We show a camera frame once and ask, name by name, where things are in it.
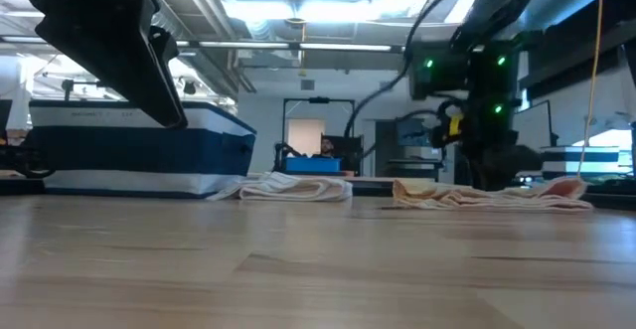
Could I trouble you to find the navy white fabric bin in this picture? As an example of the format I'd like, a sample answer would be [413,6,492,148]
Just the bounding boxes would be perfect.
[28,99,258,201]

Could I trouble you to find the person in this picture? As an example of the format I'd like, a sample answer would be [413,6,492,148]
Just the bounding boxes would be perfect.
[316,136,338,159]

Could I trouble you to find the black metal workstation frame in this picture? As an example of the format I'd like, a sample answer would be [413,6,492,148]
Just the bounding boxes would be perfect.
[280,96,357,172]
[61,78,108,102]

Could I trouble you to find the yellow hanging cable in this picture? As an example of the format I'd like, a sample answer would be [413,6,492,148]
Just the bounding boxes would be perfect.
[574,0,606,179]

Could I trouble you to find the blue plastic crate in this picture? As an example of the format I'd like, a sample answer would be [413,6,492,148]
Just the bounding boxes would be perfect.
[283,155,344,175]

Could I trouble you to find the yellow checked towel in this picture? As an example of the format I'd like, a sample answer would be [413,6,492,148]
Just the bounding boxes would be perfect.
[391,176,595,215]

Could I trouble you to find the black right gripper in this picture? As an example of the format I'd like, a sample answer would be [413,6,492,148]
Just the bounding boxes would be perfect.
[430,97,546,192]

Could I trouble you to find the long ceiling light strip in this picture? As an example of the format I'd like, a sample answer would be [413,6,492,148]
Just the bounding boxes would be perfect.
[175,40,404,54]

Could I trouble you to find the white pink-striped towel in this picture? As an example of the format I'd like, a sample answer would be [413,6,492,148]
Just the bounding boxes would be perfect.
[205,170,355,203]

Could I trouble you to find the grey monitor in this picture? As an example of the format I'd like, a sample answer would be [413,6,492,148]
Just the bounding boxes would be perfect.
[511,99,554,152]

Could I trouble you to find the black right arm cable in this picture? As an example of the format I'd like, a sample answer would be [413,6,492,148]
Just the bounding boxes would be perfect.
[344,0,494,139]

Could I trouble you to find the striped background fabric bin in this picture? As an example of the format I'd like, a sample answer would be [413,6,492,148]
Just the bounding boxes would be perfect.
[540,144,623,182]

